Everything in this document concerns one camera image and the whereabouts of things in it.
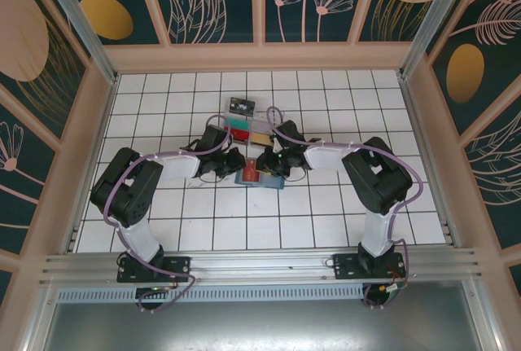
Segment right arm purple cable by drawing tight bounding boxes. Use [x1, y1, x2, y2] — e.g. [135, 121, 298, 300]
[266, 105, 423, 311]

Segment clear acrylic card organizer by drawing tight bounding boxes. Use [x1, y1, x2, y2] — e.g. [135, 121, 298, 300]
[221, 96, 282, 149]

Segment red VIP card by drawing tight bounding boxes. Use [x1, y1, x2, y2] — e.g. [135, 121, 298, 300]
[239, 157, 264, 185]

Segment black white-print VIP card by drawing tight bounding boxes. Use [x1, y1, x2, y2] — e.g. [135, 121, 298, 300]
[227, 97, 256, 116]

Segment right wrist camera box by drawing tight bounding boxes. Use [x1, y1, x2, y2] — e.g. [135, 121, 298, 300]
[269, 120, 305, 151]

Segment aluminium mounting rail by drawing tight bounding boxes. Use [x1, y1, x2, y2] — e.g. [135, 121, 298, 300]
[38, 247, 484, 287]

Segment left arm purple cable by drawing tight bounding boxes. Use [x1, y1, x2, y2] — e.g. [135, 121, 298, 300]
[103, 113, 235, 314]

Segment slotted grey cable duct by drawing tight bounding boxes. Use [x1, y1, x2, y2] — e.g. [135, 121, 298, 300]
[56, 285, 367, 303]

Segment green card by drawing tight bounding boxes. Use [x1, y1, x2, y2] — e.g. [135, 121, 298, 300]
[225, 117, 252, 131]

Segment aluminium frame post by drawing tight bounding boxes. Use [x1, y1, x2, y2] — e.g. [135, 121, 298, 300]
[398, 0, 469, 79]
[34, 0, 119, 86]

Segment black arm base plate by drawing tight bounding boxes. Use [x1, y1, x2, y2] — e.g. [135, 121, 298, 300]
[116, 255, 192, 285]
[332, 252, 408, 281]

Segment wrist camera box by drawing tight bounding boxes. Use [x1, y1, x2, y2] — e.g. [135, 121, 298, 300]
[269, 120, 305, 151]
[202, 125, 232, 152]

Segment teal card holder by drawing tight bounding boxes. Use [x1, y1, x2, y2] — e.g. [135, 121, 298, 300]
[234, 157, 285, 191]

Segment black electronics box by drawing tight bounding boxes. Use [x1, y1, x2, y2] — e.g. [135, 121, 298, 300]
[135, 285, 180, 314]
[361, 283, 408, 310]

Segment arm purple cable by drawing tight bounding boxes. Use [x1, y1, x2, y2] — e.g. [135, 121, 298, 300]
[103, 113, 235, 314]
[266, 105, 423, 311]

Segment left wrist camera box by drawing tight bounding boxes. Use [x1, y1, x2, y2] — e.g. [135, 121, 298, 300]
[202, 125, 232, 152]

